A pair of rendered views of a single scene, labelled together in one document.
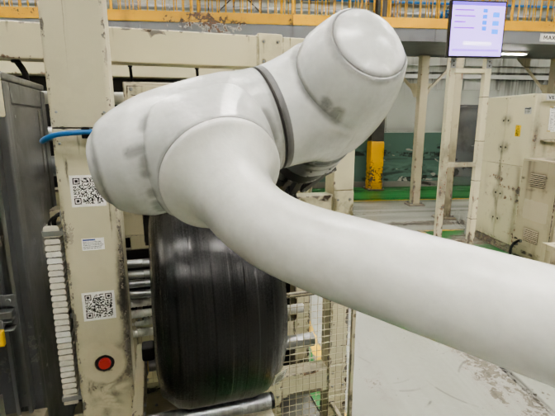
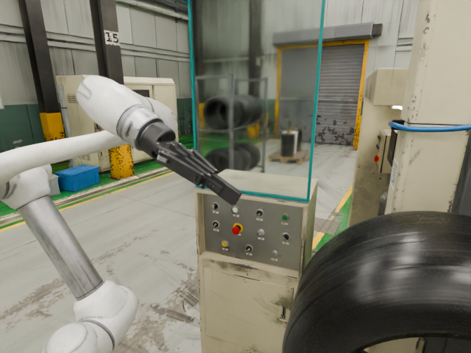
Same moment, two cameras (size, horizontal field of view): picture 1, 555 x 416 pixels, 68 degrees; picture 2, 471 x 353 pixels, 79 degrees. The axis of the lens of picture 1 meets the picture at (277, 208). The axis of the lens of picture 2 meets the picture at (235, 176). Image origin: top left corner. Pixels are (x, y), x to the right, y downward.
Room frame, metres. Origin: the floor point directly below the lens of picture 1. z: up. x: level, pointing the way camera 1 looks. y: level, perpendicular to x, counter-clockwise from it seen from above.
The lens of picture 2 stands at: (1.07, -0.42, 1.73)
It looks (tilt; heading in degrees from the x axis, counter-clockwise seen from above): 17 degrees down; 128
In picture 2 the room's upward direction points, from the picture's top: straight up
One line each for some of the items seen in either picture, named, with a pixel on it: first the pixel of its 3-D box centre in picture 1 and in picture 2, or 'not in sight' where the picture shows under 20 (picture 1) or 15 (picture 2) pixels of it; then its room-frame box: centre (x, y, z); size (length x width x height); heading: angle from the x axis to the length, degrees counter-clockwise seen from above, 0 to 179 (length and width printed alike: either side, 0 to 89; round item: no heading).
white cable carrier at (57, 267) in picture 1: (65, 314); not in sight; (0.96, 0.54, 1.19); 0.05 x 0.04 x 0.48; 17
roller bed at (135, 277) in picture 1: (129, 294); not in sight; (1.40, 0.54, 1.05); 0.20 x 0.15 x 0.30; 107
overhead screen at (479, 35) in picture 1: (476, 30); not in sight; (4.52, -2.05, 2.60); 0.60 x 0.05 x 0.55; 96
